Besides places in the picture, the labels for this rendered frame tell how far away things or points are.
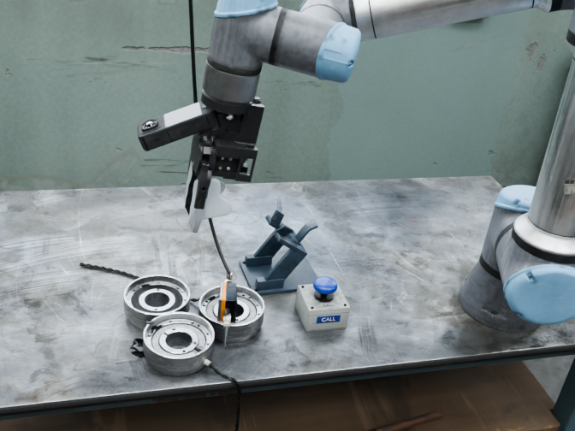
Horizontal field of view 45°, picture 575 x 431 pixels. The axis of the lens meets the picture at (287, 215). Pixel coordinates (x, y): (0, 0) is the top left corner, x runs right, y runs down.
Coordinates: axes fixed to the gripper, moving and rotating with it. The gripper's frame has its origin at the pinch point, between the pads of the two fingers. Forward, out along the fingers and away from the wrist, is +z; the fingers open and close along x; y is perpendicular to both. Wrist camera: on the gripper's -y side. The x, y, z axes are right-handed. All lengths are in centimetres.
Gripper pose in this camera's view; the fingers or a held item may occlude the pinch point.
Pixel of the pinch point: (188, 216)
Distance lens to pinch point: 106.2
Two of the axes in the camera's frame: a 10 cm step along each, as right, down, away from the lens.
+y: 9.4, 0.8, 3.2
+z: -2.3, 8.5, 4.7
